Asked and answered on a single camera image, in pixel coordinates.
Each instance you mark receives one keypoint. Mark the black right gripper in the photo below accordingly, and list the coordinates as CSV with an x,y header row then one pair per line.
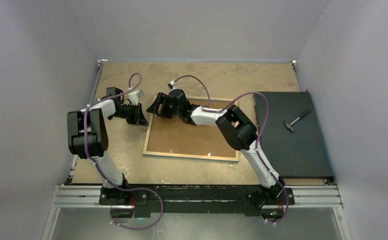
x,y
161,99

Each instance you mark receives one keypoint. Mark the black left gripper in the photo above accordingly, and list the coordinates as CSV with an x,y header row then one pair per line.
x,y
138,118

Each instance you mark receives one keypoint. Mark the blue wooden picture frame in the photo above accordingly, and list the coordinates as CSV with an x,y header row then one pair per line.
x,y
180,156

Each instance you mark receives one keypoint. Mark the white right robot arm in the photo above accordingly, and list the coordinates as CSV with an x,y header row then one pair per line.
x,y
237,129

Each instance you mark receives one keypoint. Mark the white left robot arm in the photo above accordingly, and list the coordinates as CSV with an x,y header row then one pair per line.
x,y
87,135

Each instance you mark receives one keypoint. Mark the small black hammer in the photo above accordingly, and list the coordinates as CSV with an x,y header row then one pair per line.
x,y
289,125

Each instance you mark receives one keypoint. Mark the dark green flat box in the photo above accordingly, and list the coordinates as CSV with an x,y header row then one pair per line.
x,y
299,154

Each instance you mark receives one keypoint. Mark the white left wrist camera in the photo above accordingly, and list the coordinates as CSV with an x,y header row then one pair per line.
x,y
134,96

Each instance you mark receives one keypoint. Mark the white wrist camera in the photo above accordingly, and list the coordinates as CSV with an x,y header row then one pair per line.
x,y
172,85
134,96

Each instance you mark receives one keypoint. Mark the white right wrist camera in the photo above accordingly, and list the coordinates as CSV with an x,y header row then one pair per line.
x,y
172,85

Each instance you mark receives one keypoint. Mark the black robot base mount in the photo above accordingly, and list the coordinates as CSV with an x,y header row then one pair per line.
x,y
249,200

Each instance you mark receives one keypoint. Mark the aluminium front rail frame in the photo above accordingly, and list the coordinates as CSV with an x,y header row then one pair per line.
x,y
317,214

